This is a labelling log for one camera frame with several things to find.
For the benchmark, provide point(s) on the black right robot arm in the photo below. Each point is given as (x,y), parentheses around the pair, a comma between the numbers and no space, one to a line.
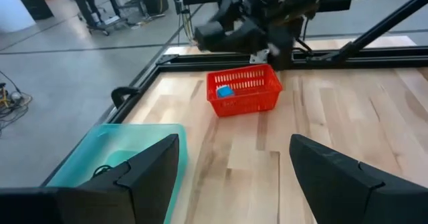
(284,47)

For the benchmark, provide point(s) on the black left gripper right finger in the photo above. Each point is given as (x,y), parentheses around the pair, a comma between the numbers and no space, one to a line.
(334,184)

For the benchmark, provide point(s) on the black frame clamp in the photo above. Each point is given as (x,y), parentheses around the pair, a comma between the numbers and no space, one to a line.
(122,92)

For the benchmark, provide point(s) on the small cube adapter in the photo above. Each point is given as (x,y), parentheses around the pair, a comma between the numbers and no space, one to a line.
(225,92)

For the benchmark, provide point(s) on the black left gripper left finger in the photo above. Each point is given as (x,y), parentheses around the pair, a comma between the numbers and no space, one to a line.
(147,184)

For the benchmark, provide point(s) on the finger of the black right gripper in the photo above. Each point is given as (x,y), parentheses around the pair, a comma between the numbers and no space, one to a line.
(252,38)
(214,36)

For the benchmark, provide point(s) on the rolling cart base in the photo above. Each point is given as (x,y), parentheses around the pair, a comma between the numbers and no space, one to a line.
(107,25)

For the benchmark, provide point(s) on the person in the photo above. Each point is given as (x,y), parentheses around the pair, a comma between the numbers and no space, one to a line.
(83,3)

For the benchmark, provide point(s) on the black cabinet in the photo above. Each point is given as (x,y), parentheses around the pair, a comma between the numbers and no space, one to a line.
(33,0)

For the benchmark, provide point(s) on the teal translucent plastic bin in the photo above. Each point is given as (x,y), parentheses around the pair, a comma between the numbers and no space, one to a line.
(110,140)

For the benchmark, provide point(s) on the red plastic basket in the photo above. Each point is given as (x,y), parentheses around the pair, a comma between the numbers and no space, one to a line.
(247,100)

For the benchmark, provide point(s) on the black aluminium table frame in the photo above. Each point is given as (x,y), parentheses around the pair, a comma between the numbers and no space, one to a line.
(200,61)

